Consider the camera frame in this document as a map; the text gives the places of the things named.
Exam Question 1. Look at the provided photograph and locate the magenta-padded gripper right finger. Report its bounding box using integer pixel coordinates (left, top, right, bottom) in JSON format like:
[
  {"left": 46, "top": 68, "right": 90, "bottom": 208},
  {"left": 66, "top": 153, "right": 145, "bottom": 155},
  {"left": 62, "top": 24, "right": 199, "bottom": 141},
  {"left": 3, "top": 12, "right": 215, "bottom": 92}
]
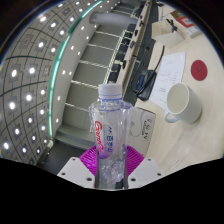
[{"left": 124, "top": 144, "right": 164, "bottom": 190}]

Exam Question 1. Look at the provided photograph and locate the row of black office chairs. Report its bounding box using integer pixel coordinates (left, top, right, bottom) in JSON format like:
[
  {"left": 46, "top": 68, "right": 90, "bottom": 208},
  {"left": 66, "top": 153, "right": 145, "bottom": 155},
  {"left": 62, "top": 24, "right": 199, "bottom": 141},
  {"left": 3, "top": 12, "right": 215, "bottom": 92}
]
[{"left": 109, "top": 2, "right": 149, "bottom": 85}]

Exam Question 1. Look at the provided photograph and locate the clear plastic water bottle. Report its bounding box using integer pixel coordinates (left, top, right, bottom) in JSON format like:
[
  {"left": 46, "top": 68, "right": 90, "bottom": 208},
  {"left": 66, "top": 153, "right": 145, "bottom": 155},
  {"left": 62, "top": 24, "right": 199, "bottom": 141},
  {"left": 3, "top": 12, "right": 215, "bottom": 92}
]
[{"left": 88, "top": 82, "right": 134, "bottom": 191}]

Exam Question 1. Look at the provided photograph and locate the white ceramic mug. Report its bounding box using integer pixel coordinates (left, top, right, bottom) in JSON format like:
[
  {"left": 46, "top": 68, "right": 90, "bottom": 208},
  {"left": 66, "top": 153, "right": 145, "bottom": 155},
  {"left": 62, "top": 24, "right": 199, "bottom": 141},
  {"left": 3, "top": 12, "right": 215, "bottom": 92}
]
[{"left": 162, "top": 82, "right": 203, "bottom": 125}]

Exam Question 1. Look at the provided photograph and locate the cream desk organizer box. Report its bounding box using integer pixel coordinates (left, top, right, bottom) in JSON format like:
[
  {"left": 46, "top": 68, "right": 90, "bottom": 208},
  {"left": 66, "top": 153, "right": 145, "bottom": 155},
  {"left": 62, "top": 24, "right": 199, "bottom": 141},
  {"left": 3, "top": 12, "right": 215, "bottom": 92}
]
[{"left": 151, "top": 17, "right": 188, "bottom": 50}]

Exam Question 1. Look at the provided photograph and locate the white printed paper sheet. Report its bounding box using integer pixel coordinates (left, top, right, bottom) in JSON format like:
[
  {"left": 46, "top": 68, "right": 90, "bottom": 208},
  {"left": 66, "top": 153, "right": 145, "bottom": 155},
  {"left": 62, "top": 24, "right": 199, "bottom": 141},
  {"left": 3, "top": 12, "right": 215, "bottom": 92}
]
[{"left": 148, "top": 51, "right": 187, "bottom": 111}]

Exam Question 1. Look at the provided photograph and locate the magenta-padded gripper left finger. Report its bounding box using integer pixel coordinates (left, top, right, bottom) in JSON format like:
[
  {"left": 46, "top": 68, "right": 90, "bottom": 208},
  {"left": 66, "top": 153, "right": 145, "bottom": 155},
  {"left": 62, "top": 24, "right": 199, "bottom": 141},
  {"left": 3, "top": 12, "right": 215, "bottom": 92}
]
[{"left": 57, "top": 144, "right": 99, "bottom": 190}]

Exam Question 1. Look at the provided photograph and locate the black marker pen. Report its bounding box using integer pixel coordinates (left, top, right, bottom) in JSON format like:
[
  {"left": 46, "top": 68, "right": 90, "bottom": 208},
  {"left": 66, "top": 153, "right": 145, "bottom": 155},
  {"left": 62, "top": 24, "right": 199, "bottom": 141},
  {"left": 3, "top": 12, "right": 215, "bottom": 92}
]
[{"left": 165, "top": 17, "right": 180, "bottom": 33}]

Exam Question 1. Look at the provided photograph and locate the flat round red coaster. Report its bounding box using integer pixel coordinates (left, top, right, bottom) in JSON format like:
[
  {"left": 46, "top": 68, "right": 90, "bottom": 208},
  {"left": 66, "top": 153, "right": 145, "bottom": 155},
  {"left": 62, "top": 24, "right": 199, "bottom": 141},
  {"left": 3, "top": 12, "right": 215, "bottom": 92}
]
[{"left": 190, "top": 59, "right": 209, "bottom": 82}]

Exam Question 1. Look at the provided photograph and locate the group of ceiling lights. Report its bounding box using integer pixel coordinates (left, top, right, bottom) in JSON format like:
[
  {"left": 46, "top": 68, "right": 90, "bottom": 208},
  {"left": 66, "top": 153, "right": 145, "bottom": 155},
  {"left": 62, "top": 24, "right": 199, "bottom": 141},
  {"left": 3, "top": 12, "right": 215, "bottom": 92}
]
[{"left": 0, "top": 0, "right": 113, "bottom": 159}]

